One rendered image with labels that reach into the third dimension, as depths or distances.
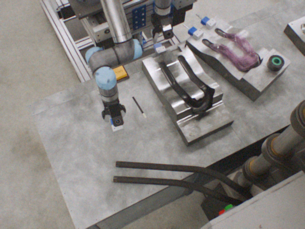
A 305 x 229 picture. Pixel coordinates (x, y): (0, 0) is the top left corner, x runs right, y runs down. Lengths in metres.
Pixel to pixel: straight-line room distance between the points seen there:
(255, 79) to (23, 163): 1.72
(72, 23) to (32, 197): 1.39
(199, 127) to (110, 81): 0.57
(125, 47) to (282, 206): 0.80
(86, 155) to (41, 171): 0.94
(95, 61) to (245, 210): 0.77
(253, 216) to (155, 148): 0.82
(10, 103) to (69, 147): 1.25
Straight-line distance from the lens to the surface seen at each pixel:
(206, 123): 1.61
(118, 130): 1.59
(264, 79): 1.74
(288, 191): 0.93
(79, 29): 2.79
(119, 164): 1.54
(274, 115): 1.79
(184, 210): 2.35
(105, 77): 1.22
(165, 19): 1.62
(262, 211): 0.90
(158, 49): 1.81
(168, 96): 1.60
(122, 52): 1.30
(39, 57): 2.97
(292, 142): 1.06
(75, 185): 1.58
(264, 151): 1.17
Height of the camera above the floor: 2.31
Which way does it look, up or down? 65 degrees down
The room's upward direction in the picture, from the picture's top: 2 degrees clockwise
